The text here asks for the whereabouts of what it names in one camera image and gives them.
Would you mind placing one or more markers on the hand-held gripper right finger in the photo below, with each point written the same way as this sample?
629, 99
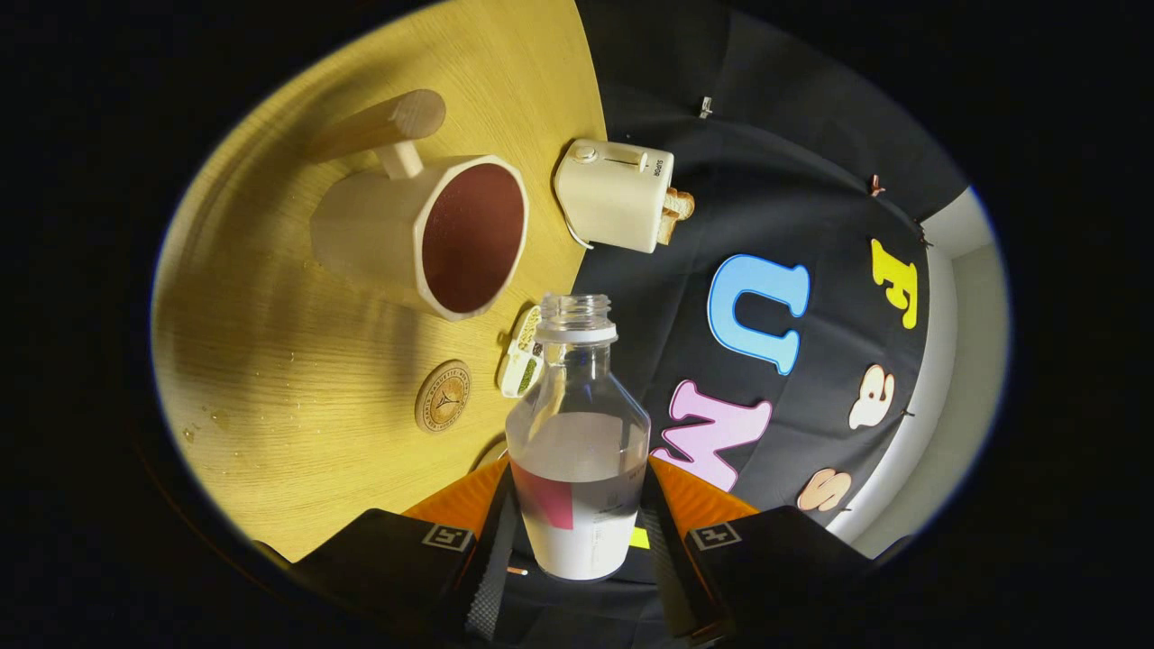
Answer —
676, 586

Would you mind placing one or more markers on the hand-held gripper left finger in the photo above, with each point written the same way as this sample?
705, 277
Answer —
491, 577

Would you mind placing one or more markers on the clear juice bottle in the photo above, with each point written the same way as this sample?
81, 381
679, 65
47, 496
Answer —
577, 532

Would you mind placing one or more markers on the round wooden coaster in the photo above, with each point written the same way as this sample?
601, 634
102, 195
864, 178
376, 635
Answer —
443, 397

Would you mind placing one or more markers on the white divided dish with beans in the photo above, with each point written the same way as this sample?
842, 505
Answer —
521, 361

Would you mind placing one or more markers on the wooden table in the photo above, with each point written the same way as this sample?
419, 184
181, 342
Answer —
270, 379

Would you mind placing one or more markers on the toast slice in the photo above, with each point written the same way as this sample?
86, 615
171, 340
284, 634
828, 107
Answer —
681, 204
669, 229

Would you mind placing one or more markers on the cream toaster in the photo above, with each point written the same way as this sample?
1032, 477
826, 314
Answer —
613, 198

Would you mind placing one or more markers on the copper clip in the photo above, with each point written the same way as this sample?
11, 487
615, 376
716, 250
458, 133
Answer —
875, 186

